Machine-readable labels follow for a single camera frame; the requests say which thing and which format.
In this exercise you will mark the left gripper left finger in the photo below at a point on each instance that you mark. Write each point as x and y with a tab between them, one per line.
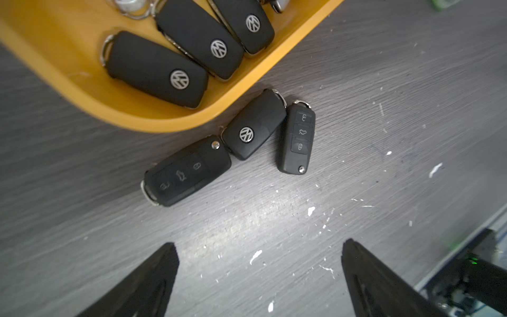
145	291

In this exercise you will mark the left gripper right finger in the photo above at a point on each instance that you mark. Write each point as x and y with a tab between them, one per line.
375	290

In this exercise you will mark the white key fob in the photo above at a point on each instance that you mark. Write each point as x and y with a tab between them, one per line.
135	9

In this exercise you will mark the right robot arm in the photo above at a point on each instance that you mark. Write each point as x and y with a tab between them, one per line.
470	283

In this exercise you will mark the green lidded small jar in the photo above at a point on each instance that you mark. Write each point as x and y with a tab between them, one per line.
441	5

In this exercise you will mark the yellow plastic storage box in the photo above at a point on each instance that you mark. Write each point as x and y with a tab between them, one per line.
61	41

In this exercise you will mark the black car key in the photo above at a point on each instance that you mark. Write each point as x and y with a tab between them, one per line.
247	22
186	172
199	36
154	69
255	124
297	139

